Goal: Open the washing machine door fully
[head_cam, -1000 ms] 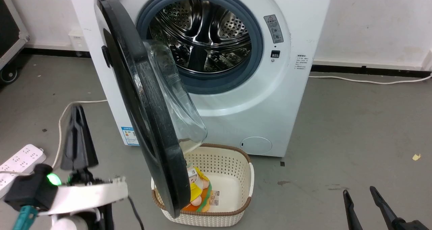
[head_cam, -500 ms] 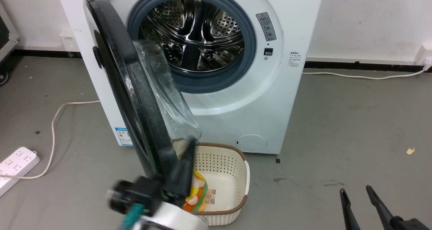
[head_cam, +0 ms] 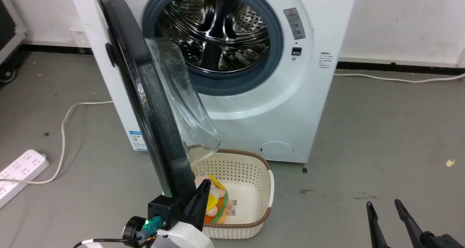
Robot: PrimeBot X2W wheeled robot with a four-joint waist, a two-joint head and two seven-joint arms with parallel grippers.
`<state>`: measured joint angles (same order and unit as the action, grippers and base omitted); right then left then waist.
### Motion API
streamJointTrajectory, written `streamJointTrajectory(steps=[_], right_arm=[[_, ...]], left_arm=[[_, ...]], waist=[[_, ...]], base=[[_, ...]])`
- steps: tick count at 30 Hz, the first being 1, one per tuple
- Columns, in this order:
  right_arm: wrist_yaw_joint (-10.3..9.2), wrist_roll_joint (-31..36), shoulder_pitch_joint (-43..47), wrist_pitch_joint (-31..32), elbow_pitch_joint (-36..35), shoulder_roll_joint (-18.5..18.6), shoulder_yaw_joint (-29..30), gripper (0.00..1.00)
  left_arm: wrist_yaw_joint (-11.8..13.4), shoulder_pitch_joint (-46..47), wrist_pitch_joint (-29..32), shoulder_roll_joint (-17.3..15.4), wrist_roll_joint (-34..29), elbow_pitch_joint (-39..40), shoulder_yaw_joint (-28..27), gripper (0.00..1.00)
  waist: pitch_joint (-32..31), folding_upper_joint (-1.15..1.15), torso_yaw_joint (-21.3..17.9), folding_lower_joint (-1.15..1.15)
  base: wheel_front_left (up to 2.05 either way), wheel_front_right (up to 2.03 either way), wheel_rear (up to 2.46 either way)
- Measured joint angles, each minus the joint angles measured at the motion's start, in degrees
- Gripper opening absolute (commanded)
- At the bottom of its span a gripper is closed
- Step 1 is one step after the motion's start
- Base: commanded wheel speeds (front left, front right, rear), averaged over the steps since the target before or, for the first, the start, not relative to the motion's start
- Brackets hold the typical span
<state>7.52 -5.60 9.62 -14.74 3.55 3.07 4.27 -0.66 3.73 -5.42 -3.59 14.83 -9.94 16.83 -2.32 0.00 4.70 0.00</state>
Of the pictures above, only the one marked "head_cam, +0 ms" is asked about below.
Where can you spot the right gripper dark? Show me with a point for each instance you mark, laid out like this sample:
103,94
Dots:
445,241

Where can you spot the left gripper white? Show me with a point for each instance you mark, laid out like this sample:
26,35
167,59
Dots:
185,239

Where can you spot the black round washing machine door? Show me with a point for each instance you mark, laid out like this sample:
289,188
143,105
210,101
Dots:
152,106

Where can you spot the white front-load washing machine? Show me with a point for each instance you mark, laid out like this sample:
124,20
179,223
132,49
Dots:
283,106

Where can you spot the orange yellow plush doll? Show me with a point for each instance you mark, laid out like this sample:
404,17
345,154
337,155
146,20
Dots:
218,204

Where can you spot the paper label inside basket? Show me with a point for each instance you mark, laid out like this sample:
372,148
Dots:
231,207

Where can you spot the cream perforated laundry basket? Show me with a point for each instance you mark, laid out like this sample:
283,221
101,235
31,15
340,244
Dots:
250,190

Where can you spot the small yellow paper scrap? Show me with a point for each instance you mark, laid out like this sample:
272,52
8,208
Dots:
450,163

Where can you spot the blue energy label sticker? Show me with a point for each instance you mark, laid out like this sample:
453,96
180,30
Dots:
138,140

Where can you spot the white text sticker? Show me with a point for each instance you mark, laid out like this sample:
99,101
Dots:
325,60

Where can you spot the white power strip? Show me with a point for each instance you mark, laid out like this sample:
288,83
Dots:
20,171

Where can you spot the grey warning label sticker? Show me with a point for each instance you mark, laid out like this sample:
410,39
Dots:
295,23

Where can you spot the black wheeled equipment case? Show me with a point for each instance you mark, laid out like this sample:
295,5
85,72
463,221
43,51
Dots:
7,30

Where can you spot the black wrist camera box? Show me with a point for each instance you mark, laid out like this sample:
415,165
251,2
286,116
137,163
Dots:
163,211

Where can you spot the white wall socket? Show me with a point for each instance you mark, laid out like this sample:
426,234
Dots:
80,35

